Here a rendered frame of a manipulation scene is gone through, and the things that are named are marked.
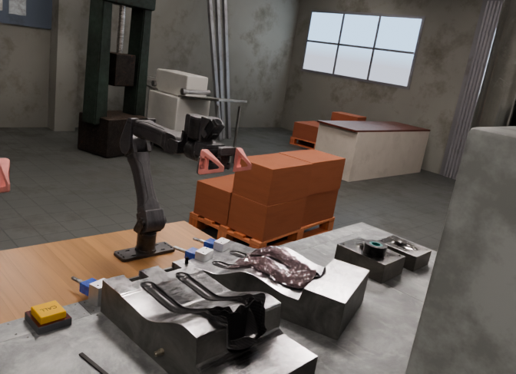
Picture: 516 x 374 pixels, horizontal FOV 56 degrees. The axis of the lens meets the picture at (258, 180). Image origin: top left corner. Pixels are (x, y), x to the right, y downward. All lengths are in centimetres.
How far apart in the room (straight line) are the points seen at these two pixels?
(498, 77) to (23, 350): 106
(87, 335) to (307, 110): 899
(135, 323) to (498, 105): 89
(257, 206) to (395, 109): 557
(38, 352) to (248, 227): 265
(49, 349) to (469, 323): 98
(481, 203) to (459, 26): 814
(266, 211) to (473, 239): 321
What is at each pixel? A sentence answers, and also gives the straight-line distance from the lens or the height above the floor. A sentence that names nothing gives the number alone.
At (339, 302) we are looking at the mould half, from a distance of 130.
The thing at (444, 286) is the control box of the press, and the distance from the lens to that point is 39.
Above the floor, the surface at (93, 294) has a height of 83.
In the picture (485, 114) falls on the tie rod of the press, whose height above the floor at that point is 146.
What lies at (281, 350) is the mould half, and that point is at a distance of 115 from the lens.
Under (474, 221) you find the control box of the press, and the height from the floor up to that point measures 141.
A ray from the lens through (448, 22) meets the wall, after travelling 857.
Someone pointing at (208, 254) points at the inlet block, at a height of 88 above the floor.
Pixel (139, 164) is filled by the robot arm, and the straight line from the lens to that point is 161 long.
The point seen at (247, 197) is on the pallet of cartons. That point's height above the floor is 43.
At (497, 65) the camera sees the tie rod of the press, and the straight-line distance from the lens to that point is 73.
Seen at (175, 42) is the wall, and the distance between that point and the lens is 848.
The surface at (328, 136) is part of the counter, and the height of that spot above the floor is 52.
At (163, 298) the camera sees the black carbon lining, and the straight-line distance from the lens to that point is 125.
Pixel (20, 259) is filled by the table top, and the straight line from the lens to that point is 163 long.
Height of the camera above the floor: 150
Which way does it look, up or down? 15 degrees down
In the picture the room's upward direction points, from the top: 9 degrees clockwise
